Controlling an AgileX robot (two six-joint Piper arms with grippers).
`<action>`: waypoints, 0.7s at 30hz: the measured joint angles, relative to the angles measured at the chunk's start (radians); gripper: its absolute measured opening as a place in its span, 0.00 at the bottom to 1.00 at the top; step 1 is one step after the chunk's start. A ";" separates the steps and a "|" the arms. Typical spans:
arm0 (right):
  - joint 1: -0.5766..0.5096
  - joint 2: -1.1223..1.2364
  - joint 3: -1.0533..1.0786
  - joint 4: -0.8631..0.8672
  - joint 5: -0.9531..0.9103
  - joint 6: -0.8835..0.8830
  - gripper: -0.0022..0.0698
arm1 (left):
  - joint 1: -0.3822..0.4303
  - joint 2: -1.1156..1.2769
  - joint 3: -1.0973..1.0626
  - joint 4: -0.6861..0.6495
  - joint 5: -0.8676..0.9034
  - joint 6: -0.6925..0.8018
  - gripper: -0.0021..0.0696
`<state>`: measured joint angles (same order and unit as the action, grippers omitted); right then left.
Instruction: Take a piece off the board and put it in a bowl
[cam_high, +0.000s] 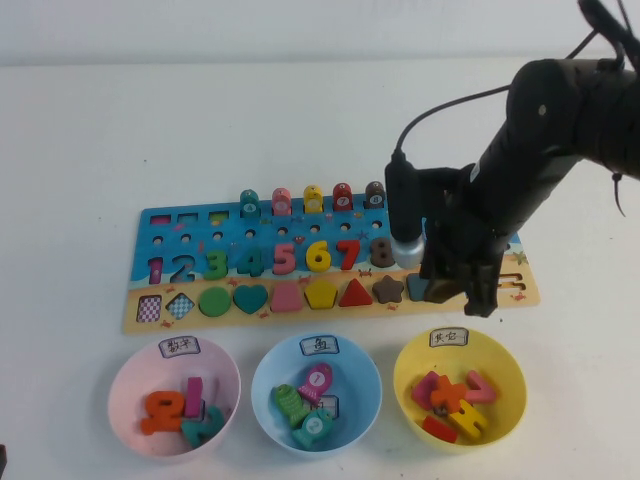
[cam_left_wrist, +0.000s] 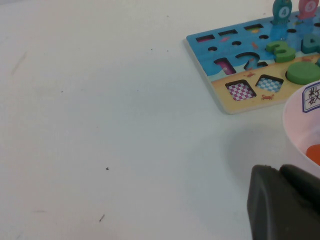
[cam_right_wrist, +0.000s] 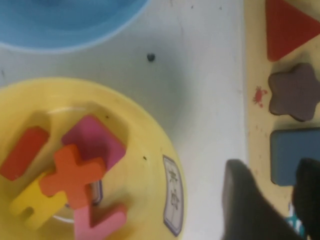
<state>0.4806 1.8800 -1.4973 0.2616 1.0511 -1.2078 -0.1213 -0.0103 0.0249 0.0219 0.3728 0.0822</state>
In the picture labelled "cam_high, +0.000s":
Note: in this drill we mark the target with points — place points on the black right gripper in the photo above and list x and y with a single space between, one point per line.
475 230

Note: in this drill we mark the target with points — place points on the dark grey square piece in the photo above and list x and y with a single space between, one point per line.
415 287

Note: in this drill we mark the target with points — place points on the brown star piece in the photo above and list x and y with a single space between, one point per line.
388 290

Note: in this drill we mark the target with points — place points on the brown number eight piece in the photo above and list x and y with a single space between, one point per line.
381 255

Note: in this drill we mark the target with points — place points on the yellow plastic bowl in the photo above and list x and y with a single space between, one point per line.
505 370

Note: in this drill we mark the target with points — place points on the red triangle piece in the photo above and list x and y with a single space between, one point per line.
356 296

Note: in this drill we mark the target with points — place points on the red number seven piece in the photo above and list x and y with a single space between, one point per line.
351 252

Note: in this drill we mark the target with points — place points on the orange plus sign piece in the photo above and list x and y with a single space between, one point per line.
447 394

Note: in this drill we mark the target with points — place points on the pink greater-than sign piece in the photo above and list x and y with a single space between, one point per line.
484 392

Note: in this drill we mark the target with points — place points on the pink flat shape piece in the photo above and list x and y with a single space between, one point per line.
421 392

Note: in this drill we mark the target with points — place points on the yellow pentagon piece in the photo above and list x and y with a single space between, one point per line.
321 296

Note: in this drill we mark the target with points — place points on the blue plastic bowl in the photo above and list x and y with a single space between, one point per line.
360 380

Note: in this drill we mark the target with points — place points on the colourful wooden puzzle board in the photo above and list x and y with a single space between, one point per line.
325 227

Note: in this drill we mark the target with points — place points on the yellow equals sign piece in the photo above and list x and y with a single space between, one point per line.
470 425

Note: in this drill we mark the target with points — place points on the yellow number six piece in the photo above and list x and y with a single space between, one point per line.
312 257

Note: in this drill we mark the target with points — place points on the red rectangle piece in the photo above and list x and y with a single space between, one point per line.
440 430

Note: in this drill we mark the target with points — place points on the pink trapezoid piece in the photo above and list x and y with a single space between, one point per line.
286 299

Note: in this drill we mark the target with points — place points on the pink number five piece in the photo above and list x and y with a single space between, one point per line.
286 261

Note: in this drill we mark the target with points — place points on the pink fish piece one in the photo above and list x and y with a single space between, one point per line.
316 381

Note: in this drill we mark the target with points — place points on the teal number four piece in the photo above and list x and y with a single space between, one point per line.
255 265

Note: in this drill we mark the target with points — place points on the teal fish piece two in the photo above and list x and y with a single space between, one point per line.
312 427

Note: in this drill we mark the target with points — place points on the teal heart piece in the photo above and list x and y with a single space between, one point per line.
250 299

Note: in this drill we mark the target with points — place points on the green striped fish piece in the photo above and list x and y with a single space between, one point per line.
289 405

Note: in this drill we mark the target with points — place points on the green number three piece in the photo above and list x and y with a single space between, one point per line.
218 265

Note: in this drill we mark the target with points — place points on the green circle piece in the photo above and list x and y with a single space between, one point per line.
215 302

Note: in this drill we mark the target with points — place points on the teal number two piece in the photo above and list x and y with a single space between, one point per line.
212 422

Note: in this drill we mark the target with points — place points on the pink number one piece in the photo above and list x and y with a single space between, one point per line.
193 395

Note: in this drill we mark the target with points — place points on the pink plastic bowl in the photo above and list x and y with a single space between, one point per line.
135 370

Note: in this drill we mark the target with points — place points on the white handwritten paper label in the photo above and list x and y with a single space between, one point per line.
179 347
320 345
448 338

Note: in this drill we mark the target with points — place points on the brown fish peg eight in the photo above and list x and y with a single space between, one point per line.
374 192

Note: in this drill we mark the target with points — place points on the red fish peg seven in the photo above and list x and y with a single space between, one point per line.
342 192

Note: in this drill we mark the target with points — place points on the yellow fish peg six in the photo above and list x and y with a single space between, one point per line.
313 195

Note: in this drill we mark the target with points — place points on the small white printed sticker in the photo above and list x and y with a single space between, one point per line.
332 404

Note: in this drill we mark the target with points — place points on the pink fish peg five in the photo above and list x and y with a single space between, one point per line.
281 198

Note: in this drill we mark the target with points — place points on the teal fish peg four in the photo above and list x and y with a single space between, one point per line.
250 200

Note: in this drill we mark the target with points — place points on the dark object at edge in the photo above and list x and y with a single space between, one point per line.
3 456

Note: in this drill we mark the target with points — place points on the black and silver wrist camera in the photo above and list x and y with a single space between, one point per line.
404 210

